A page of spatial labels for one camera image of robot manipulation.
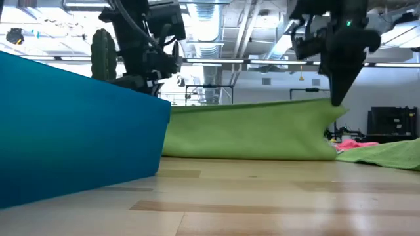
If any blue plastic tray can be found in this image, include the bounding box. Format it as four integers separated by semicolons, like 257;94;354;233
0;51;172;210

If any black low desk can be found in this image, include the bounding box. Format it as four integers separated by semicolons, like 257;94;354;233
353;133;419;144

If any green cactus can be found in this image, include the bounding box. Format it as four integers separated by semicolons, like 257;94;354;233
91;28;118;82

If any black ceiling device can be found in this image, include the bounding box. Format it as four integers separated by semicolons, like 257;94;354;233
5;27;25;45

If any green microfiber towel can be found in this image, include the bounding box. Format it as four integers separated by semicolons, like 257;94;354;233
336;137;420;172
162;98;349;162

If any silver slanted ventilation duct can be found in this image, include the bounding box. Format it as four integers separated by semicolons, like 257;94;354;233
265;12;296;62

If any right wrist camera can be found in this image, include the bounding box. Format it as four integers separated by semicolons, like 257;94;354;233
291;35;329;61

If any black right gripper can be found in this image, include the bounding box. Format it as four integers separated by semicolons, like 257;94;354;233
320;49;368;107

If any long light bar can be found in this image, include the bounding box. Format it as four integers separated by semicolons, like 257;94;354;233
18;55;420;68

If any pink microfiber towel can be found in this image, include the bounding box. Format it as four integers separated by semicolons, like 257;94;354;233
334;138;380;152

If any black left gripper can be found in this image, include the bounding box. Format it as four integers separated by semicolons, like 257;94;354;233
110;42;165;97

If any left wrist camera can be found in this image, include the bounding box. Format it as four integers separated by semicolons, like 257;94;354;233
143;41;184;77

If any black cabinet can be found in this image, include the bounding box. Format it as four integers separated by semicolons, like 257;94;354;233
367;106;419;136

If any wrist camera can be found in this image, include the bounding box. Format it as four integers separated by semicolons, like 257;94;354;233
291;35;329;61
143;41;184;77

